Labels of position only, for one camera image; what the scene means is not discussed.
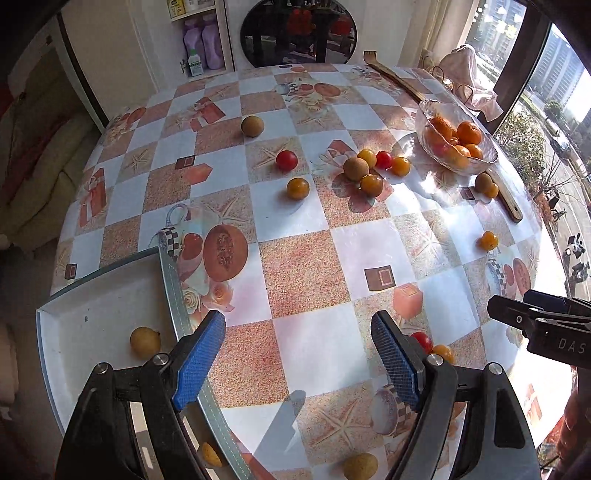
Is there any checkered printed tablecloth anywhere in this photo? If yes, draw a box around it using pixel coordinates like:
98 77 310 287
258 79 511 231
48 62 573 480

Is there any white rectangular tray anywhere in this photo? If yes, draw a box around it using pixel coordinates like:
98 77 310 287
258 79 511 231
36 247 252 480

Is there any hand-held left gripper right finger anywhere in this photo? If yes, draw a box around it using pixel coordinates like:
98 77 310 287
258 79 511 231
370 310 541 480

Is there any purple bottle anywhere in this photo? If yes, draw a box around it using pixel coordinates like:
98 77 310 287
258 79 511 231
183 17 204 61
201 14 225 70

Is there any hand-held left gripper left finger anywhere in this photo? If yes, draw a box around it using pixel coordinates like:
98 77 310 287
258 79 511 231
55 310 227 480

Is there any white cloth on chair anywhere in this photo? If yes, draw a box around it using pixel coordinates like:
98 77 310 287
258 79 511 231
436 45 504 123

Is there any beige sofa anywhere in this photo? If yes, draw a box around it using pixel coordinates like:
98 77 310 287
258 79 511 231
0 46 108 252

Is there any white shelf unit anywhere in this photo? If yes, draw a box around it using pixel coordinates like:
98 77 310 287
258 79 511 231
166 0 238 80

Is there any round dark mirror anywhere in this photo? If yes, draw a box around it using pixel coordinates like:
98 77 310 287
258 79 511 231
239 0 359 66

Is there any yellow-brown longan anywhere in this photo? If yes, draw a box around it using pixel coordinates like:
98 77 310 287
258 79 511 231
342 453 378 480
199 442 223 468
130 327 162 359

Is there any clear glass bowl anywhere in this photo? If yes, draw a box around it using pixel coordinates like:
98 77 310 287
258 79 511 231
414 98 499 176

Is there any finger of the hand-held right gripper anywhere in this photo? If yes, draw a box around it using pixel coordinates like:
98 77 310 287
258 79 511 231
523 290 591 319
488 295 543 332

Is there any wooden back scratcher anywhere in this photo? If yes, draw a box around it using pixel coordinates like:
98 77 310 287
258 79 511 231
363 50 523 223

